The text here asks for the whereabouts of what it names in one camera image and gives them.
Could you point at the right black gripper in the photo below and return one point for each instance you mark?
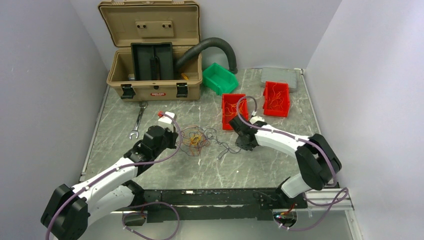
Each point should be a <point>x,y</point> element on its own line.
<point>239,143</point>

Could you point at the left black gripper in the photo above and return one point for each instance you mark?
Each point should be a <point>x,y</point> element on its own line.
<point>173,135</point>

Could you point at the red plastic bin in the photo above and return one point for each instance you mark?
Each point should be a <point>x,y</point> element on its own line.
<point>276,99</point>
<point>229,108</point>

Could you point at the green plastic bin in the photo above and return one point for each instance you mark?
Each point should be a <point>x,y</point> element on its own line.
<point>219,79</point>

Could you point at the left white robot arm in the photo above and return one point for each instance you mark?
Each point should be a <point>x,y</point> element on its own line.
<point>72,209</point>

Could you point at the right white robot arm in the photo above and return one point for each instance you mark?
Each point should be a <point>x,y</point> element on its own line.
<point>317,162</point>

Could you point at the silver combination wrench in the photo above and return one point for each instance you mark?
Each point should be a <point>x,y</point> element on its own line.
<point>134,133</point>

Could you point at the black toolbox tray insert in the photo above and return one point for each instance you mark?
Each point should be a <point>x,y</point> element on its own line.
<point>152,61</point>

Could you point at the tan plastic toolbox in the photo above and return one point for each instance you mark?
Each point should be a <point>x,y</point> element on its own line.
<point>150,36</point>

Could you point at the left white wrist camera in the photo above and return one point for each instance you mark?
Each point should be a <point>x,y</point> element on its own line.
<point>166,120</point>

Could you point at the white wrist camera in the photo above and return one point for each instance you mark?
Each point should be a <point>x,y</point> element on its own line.
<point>166,120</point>
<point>255,119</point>

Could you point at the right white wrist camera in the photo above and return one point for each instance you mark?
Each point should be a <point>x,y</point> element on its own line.
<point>255,119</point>

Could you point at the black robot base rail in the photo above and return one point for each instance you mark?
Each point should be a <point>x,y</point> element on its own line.
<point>213,204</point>

